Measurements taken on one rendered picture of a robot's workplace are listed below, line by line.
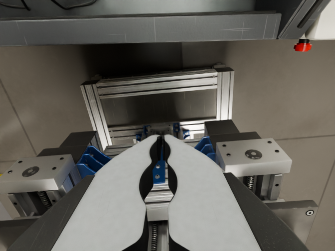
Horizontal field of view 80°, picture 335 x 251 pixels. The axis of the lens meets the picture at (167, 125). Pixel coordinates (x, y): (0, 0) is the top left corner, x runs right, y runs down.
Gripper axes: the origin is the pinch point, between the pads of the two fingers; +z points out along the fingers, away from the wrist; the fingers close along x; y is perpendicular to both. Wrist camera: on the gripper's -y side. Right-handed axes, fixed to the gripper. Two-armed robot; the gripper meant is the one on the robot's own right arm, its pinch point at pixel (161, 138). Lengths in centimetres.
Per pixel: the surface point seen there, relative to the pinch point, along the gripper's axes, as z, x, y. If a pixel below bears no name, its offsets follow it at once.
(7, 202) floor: 121, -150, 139
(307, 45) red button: 40, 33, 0
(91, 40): 26.2, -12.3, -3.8
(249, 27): 26.2, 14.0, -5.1
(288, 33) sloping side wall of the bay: 25.3, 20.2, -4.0
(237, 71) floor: 121, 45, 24
